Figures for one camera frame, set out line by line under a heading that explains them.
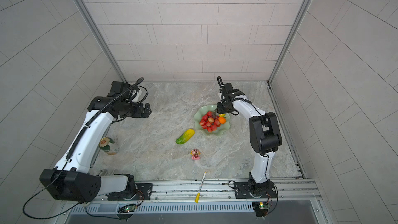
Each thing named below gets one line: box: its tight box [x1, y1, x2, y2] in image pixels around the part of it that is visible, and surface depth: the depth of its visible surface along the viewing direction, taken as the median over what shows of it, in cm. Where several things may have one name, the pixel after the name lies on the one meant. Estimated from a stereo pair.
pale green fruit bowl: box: [194, 104, 231, 137], surface depth 93 cm
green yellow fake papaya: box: [175, 129, 196, 145], surface depth 88 cm
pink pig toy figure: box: [189, 148, 202, 161], surface depth 82 cm
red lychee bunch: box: [199, 110, 221, 133], surface depth 91 cm
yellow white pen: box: [194, 171, 207, 204], surface depth 72 cm
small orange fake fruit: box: [218, 116, 228, 124], surface depth 93 cm
